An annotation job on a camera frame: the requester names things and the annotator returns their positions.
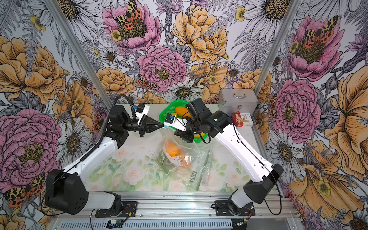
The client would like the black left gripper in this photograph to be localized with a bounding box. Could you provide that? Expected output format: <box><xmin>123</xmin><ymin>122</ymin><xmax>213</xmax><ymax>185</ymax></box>
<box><xmin>122</xmin><ymin>115</ymin><xmax>164</xmax><ymax>137</ymax></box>

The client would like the clear zip-top bag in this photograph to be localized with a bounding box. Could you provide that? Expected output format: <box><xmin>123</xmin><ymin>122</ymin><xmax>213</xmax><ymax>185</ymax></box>
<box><xmin>160</xmin><ymin>127</ymin><xmax>204</xmax><ymax>180</ymax></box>

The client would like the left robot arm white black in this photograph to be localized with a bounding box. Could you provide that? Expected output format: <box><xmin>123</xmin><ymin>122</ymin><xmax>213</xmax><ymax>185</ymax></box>
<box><xmin>40</xmin><ymin>104</ymin><xmax>164</xmax><ymax>216</ymax></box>

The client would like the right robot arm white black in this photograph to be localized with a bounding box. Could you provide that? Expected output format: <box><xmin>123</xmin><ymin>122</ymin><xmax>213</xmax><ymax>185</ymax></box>
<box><xmin>165</xmin><ymin>99</ymin><xmax>284</xmax><ymax>216</ymax></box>

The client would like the pile of clear zip bags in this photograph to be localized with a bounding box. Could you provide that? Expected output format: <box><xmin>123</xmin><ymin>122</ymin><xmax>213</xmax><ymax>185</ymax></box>
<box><xmin>155</xmin><ymin>141</ymin><xmax>225</xmax><ymax>192</ymax></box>

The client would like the green plastic basket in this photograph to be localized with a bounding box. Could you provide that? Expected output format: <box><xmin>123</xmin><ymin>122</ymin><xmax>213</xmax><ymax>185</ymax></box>
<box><xmin>159</xmin><ymin>100</ymin><xmax>208</xmax><ymax>143</ymax></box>

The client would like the silver metal case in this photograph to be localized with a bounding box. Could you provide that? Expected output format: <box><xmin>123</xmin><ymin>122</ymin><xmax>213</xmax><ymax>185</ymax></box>
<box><xmin>218</xmin><ymin>89</ymin><xmax>258</xmax><ymax>116</ymax></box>

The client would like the red white snack box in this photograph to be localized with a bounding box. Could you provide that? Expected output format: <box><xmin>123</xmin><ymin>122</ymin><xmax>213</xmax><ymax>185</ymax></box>
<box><xmin>232</xmin><ymin>112</ymin><xmax>254</xmax><ymax>128</ymax></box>

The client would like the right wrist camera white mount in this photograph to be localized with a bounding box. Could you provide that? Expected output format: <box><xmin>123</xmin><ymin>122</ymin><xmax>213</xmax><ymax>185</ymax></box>
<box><xmin>164</xmin><ymin>114</ymin><xmax>187</xmax><ymax>131</ymax></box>

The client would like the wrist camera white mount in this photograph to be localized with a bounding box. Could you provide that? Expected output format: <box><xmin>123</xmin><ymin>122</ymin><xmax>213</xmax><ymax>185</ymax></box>
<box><xmin>164</xmin><ymin>114</ymin><xmax>187</xmax><ymax>131</ymax></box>
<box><xmin>133</xmin><ymin>103</ymin><xmax>150</xmax><ymax>125</ymax></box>

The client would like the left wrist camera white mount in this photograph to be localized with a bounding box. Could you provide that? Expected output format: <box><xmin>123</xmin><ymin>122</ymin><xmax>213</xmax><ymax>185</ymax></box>
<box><xmin>133</xmin><ymin>103</ymin><xmax>150</xmax><ymax>125</ymax></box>

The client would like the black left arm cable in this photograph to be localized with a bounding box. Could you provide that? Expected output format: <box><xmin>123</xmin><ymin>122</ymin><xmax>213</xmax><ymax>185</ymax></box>
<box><xmin>57</xmin><ymin>94</ymin><xmax>136</xmax><ymax>185</ymax></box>

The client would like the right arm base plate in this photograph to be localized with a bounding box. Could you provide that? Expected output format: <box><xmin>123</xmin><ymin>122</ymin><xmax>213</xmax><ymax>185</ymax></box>
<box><xmin>211</xmin><ymin>200</ymin><xmax>255</xmax><ymax>218</ymax></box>

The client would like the aluminium front rail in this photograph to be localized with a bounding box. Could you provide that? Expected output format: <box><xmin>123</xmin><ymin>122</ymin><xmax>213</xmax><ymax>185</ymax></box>
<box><xmin>48</xmin><ymin>191</ymin><xmax>300</xmax><ymax>222</ymax></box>

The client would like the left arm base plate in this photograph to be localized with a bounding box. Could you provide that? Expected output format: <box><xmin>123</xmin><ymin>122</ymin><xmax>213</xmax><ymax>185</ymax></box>
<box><xmin>95</xmin><ymin>201</ymin><xmax>138</xmax><ymax>218</ymax></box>

